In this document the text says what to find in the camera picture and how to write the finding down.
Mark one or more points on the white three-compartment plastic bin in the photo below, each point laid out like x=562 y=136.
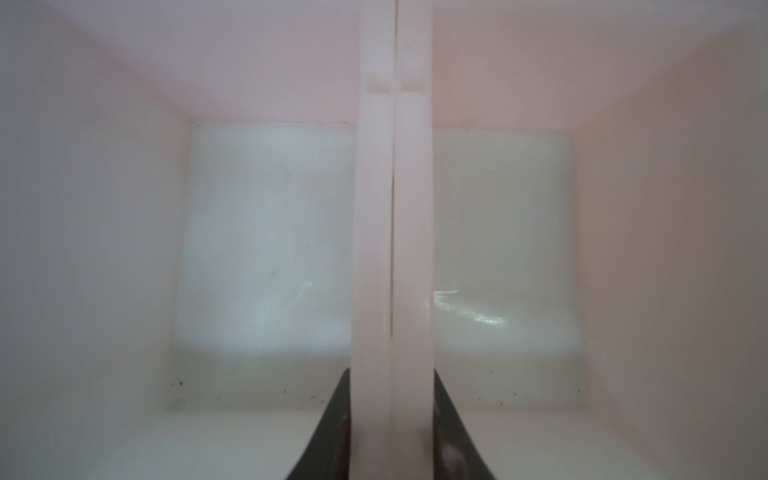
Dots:
x=211 y=209

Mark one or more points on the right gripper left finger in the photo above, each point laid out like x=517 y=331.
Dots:
x=327 y=454

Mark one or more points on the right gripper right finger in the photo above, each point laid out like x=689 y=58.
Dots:
x=455 y=456

